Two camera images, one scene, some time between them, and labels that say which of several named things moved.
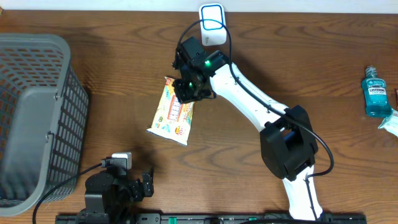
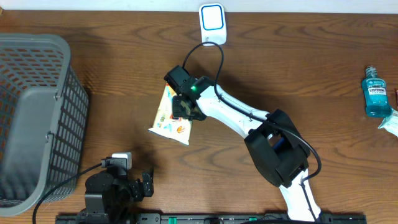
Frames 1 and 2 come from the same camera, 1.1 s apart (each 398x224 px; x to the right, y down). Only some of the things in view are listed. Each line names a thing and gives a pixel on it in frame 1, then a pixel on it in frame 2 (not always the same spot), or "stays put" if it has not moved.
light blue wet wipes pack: (390, 123) stays put
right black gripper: (182, 96) -> (176, 111)
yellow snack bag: (172, 118) stays put
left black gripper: (138, 193) stays put
